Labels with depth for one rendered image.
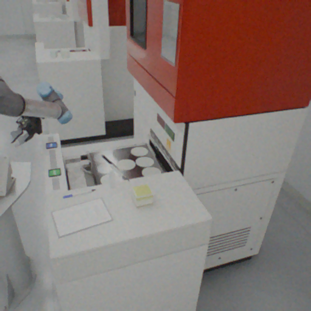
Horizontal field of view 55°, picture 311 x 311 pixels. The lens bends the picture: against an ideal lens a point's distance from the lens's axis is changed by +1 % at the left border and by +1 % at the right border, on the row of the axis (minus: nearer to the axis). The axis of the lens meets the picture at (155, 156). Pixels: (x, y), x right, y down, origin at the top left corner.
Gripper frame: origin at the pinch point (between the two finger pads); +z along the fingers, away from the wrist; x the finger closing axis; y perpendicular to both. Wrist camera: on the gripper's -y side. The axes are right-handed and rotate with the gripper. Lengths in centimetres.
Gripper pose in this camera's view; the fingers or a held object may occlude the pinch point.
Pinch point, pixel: (15, 143)
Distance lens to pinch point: 171.3
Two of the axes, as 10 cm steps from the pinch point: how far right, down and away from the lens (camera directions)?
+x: 8.0, 5.7, -2.0
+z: -6.0, 7.7, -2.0
